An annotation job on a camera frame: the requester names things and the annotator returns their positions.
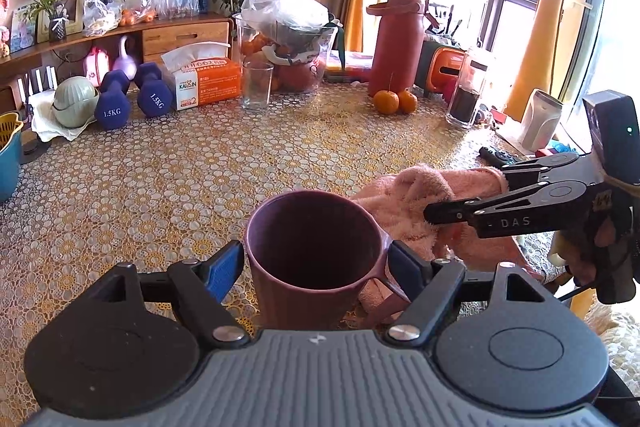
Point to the glass jar with dark contents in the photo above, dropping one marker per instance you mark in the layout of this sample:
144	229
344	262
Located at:
465	102

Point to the large red water bottle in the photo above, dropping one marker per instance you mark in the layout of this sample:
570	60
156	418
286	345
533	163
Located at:
395	52

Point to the person's right hand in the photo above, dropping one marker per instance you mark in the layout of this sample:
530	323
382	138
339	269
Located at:
602	234

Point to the vase with twigs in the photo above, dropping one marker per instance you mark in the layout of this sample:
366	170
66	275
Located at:
57	29

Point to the pale green bowl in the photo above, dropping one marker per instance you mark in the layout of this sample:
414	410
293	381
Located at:
75	102

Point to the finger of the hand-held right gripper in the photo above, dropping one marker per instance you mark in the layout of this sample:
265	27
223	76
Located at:
450	212
540	167

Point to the pink towel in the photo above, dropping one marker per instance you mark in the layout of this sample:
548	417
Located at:
400	192

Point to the orange tissue pack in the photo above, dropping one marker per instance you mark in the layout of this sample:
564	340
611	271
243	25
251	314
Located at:
210	84

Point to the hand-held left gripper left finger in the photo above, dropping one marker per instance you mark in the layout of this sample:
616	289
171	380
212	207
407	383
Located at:
225	272

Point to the wooden photo frame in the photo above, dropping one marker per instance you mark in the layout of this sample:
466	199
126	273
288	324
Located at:
75	14

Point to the white plastic food bag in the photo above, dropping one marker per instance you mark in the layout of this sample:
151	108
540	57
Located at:
100	14

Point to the giraffe figure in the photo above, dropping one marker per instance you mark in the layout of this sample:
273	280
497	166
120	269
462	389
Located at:
545	17

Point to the small pink bag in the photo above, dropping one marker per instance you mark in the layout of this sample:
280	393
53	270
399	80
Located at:
96	67

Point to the orange green storage box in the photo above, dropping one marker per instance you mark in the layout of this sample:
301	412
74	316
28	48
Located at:
442	67

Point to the blue crumpled wrapper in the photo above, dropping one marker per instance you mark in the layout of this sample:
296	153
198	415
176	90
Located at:
565	149

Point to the yellow strainer basket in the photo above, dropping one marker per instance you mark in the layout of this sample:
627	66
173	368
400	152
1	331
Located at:
10	127

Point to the white slatted rack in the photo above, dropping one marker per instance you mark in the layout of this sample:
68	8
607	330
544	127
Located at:
37	82

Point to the white cloth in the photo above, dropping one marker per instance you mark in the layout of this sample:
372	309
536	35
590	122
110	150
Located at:
47	127

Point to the wooden television cabinet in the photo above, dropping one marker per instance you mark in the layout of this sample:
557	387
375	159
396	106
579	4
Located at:
185	37

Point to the light purple kettlebell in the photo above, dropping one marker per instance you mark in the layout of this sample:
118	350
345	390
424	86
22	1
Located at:
125	64

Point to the small framed photo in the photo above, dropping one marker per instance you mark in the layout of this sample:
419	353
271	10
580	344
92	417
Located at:
22	32

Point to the teal basin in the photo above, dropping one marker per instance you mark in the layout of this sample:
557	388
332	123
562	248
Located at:
9	172

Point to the black remote control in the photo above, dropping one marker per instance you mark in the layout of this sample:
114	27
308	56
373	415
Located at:
495	155

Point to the red box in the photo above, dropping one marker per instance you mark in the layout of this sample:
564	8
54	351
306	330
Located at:
543	153

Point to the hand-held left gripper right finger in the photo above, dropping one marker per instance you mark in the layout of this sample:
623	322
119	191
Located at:
407	269

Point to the purple ribbed mug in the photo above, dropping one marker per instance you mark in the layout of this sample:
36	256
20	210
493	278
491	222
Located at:
300	299

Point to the grey white tumbler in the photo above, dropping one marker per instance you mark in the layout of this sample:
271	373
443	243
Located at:
537	124

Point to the bag of oranges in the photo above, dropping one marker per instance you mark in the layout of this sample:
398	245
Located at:
132	18

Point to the orange tangerine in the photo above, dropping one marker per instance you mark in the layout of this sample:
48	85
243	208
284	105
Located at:
409	102
386	103

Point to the clear drinking glass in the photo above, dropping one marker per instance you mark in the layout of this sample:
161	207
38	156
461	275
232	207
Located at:
257	87

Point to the pink bear figurine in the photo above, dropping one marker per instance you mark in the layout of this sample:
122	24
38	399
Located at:
4	37

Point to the clear plastic fruit container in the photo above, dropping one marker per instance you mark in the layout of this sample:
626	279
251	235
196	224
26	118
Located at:
300	74

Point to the blue dumbbell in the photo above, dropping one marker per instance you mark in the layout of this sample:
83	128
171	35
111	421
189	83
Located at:
112	107
154	94

